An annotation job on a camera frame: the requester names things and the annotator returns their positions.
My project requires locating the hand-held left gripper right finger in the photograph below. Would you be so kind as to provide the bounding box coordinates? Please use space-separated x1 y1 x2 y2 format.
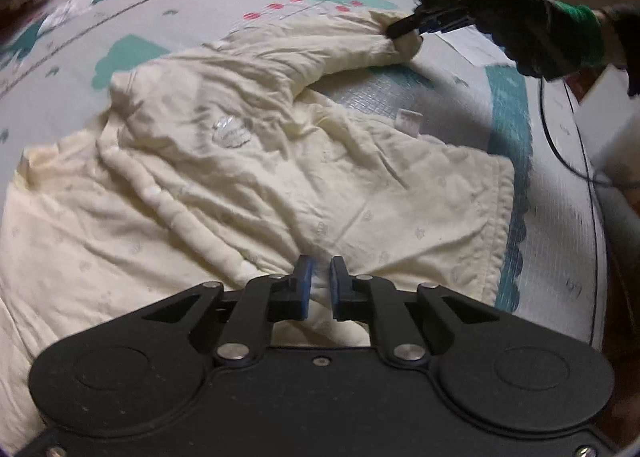
329 256 501 364

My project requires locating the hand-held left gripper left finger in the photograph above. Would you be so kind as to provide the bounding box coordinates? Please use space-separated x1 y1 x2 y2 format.
141 254 319 364

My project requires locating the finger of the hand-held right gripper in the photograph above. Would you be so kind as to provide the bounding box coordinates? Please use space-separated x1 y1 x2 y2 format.
386 20 473 40
392 4 471 28

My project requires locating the cream padded garment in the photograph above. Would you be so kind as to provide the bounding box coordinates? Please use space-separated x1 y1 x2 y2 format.
0 10 516 438

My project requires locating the person's right forearm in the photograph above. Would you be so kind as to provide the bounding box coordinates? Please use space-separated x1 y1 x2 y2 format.
547 0 640 98

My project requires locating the person's right hand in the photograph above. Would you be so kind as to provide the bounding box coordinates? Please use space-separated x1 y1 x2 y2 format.
474 0 576 80

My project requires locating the flat white paper sheet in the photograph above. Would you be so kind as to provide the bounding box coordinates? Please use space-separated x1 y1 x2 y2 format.
437 30 506 65

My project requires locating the white box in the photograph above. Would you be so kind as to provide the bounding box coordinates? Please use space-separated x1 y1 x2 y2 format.
574 66 640 180

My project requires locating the cartoon printed play mat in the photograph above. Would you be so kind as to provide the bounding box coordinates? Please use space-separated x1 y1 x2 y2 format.
0 0 608 348

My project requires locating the black cable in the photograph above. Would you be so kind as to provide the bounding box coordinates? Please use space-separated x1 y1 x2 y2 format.
537 77 613 188

